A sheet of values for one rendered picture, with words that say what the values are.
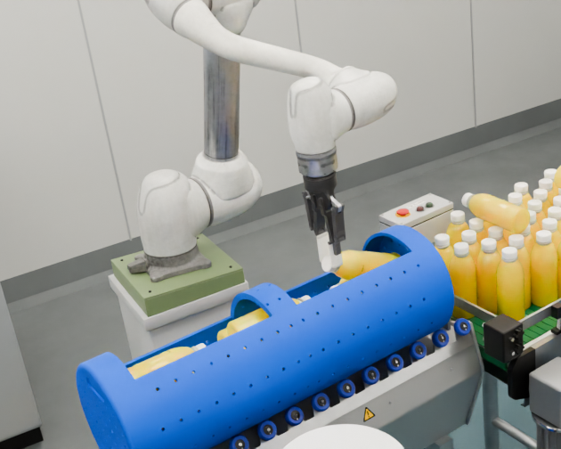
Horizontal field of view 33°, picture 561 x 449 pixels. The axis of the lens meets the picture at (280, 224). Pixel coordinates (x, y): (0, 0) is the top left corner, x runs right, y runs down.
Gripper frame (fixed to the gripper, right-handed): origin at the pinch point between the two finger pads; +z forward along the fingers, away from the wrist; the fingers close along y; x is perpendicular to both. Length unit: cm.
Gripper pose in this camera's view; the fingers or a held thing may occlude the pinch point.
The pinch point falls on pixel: (329, 250)
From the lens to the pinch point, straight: 220.0
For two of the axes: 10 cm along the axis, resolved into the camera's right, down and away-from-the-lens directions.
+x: 8.2, -3.5, 4.5
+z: 1.4, 8.9, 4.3
